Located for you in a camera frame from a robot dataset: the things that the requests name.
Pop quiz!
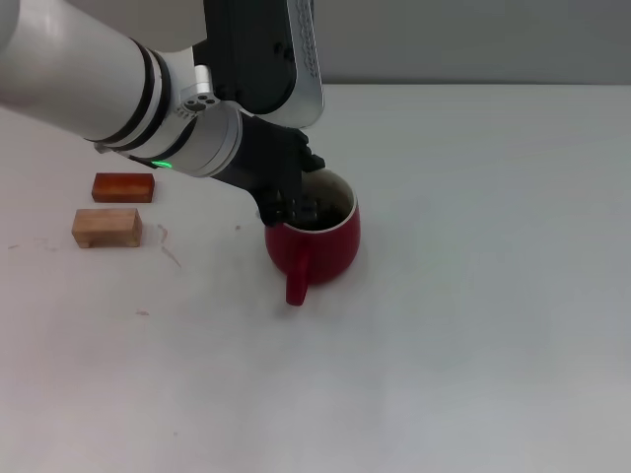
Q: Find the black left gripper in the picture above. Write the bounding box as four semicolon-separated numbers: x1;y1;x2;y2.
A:
211;113;326;229

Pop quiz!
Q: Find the red ceramic coffee cup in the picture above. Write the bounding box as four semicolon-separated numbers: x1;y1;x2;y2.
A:
264;169;361;307

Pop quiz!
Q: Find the dark reddish wooden block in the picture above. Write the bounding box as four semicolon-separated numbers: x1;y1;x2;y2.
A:
91;171;158;204

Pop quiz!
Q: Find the light wooden block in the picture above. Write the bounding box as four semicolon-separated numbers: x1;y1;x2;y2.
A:
71;208;144;250

